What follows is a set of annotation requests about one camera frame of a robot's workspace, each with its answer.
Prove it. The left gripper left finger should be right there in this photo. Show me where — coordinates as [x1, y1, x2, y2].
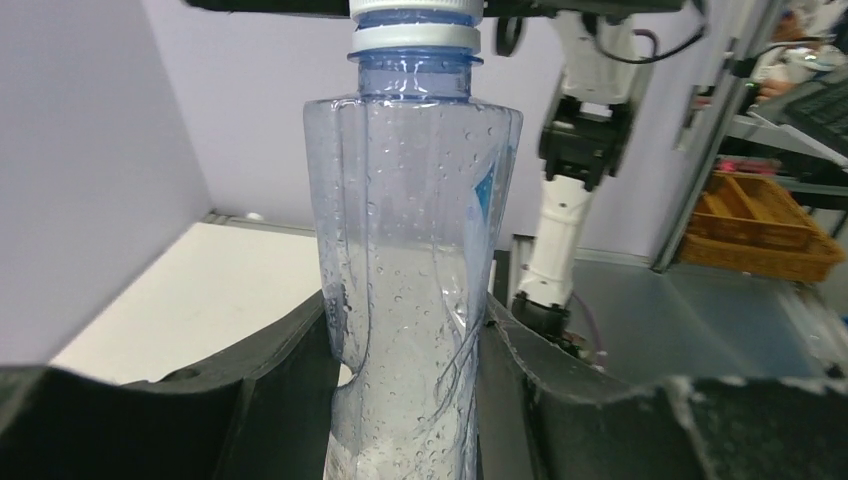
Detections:
[1, 294, 339, 479]

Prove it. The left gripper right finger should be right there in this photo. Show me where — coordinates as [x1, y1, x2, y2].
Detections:
[476, 299, 847, 479]

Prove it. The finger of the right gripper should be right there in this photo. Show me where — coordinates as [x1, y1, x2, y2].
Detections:
[184, 0, 350, 17]
[483, 0, 684, 18]

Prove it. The white Ganten bottle cap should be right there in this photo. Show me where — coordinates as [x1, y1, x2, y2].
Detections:
[348, 0, 484, 55]

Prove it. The small clear water bottle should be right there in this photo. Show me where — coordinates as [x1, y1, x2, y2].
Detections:
[303, 47, 522, 479]

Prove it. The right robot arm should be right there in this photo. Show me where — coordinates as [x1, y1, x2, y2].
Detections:
[201, 1, 682, 339]

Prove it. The wicker basket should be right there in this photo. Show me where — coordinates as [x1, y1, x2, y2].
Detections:
[678, 171, 846, 283]

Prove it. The black keyboard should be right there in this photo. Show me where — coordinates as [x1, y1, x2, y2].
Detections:
[782, 79, 847, 156]

